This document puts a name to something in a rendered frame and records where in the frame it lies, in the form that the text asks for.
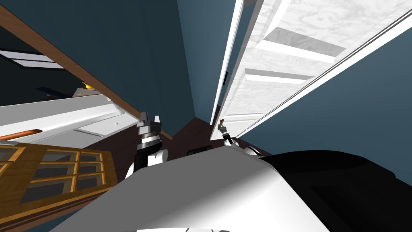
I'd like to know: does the copper curved bar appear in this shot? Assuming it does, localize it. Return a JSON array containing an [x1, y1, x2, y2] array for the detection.
[[0, 128, 43, 141]]

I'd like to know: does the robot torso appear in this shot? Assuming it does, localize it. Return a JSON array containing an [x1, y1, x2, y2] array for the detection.
[[48, 145, 330, 232]]

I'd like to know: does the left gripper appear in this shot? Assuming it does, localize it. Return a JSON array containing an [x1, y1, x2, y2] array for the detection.
[[136, 111, 162, 137]]

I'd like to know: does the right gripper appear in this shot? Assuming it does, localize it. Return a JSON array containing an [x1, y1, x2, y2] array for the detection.
[[218, 125, 233, 142]]

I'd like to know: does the white panelled door leaf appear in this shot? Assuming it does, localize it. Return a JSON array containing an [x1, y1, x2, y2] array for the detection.
[[210, 0, 412, 141]]

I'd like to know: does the white cabinet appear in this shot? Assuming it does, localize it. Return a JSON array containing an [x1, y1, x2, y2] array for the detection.
[[0, 94, 140, 145]]

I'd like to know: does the wooden cabinet with glass panes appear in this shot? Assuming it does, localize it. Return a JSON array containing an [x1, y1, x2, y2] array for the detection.
[[0, 143, 118, 232]]

